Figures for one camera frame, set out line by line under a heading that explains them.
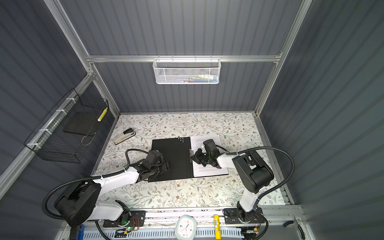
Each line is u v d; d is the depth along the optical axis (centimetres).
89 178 47
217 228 70
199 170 89
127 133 104
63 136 72
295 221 72
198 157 84
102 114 82
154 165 71
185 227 69
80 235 69
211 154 75
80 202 43
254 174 49
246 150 52
